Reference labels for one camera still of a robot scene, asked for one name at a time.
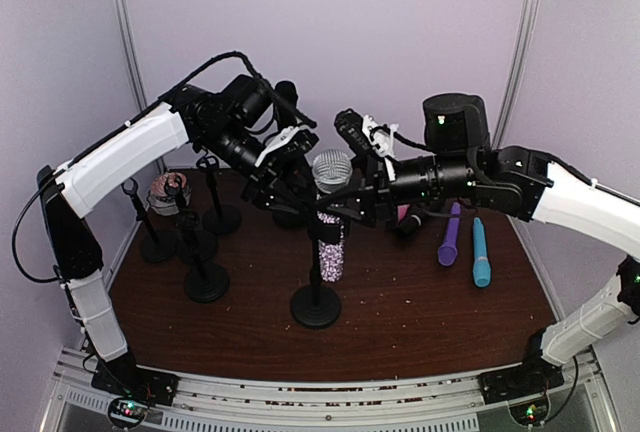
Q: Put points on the left aluminium corner post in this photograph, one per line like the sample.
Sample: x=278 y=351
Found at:
x=129 y=52

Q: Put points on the right aluminium corner post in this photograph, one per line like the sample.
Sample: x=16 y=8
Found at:
x=527 y=22

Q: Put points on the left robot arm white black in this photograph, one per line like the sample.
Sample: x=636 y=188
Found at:
x=216 y=122

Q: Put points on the black stand of glitter mic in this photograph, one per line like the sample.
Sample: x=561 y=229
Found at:
x=317 y=306

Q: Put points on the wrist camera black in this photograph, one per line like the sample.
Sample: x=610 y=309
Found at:
x=349 y=126
x=297 y=141

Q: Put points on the light blue microphone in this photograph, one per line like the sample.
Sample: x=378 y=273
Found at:
x=481 y=269

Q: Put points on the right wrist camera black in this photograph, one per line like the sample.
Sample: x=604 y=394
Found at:
x=349 y=126

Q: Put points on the black stand of blue mic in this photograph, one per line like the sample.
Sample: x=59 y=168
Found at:
x=206 y=282

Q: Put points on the tape roll at back left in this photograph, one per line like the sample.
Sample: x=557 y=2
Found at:
x=161 y=196

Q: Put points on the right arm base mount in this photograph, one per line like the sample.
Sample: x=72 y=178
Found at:
x=524 y=391

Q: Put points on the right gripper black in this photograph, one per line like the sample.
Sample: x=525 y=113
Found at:
x=375 y=191

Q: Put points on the pink microphone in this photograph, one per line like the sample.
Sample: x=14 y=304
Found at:
x=402 y=213

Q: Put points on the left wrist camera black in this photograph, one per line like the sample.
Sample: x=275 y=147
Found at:
x=297 y=141

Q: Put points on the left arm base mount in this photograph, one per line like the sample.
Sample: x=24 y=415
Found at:
x=132 y=404

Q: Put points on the black stand of purple mic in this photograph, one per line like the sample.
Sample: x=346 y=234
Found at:
x=220 y=219

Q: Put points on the purple microphone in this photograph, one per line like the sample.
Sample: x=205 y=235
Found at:
x=447 y=252

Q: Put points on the aluminium corner post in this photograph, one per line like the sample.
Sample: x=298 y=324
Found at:
x=527 y=22
x=129 y=52

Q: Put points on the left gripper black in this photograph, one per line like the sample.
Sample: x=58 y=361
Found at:
x=264 y=182

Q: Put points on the front aluminium rail frame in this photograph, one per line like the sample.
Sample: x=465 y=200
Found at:
x=447 y=402

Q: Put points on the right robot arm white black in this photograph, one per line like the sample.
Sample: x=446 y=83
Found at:
x=523 y=183

